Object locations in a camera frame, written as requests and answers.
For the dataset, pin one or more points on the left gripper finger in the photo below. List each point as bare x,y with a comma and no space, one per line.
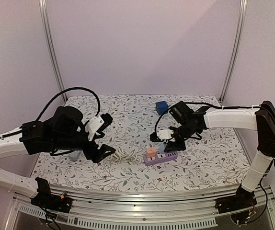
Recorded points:
103,152
99,134

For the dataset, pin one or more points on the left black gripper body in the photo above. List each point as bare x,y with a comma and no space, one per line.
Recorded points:
89,153

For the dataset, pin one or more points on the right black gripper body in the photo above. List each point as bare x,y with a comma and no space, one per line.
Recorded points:
175,138

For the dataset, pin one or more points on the light blue plug adapter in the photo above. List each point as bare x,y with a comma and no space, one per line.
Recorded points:
161,150

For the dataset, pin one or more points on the purple power strip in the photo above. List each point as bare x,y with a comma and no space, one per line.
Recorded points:
160,158

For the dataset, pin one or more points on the pink plug adapter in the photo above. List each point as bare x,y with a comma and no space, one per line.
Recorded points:
151,152

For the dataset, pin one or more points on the light blue power strip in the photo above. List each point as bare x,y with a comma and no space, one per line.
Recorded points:
74,155

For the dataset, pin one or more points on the dark blue cube socket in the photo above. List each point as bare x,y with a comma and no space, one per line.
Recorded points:
161,107

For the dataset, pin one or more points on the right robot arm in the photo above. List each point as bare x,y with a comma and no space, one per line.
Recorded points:
195,117

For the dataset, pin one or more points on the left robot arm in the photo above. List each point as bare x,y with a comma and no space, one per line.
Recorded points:
63,133

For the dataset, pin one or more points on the floral patterned table mat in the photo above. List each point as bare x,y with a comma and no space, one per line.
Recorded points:
216,160

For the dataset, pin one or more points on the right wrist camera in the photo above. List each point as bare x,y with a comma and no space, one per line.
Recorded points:
162,135

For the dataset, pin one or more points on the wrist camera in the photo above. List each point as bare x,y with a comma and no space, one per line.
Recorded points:
162,135
99,122

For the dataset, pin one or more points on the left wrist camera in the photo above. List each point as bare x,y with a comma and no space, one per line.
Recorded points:
99,122

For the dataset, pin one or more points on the aluminium front rail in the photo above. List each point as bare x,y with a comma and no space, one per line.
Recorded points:
181,210

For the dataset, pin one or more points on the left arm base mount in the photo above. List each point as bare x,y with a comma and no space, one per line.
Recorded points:
46,200

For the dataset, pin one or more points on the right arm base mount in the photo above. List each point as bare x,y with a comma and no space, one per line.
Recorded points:
240,200

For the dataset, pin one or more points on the right aluminium frame post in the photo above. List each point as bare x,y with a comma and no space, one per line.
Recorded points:
235,50

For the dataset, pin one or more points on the aluminium frame post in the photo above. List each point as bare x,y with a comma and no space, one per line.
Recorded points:
50,45
235,50

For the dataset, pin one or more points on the left aluminium frame post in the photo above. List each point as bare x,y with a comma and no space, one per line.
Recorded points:
50,45

